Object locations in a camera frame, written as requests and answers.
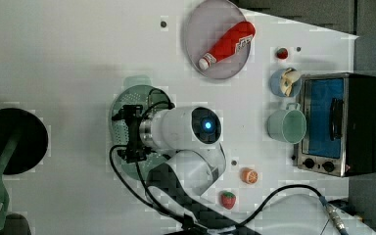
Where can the beige plush toy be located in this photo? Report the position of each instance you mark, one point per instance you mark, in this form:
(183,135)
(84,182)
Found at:
(288,78)

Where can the blue plastic cup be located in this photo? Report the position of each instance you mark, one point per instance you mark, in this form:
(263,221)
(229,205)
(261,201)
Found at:
(275,85)

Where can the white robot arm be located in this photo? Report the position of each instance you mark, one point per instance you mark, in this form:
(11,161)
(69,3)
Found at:
(189,140)

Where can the green plastic mug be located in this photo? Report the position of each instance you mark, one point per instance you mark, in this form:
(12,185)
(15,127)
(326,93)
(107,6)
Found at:
(287,125)

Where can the green plastic strainer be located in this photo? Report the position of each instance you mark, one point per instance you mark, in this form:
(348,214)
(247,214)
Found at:
(138,90)

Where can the black round pan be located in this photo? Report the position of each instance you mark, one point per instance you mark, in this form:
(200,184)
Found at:
(33,144)

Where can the orange slice toy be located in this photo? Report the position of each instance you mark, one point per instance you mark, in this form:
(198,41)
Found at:
(249,175)

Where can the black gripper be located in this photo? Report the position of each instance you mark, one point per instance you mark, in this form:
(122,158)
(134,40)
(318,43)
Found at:
(135,150)

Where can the grey round plate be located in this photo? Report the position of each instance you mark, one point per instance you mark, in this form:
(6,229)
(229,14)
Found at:
(206,24)

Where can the silver toaster oven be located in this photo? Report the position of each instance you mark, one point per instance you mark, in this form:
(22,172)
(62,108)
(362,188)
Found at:
(340,112)

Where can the red plush ketchup bottle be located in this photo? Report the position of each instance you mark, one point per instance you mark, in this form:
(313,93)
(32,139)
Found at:
(230,43)

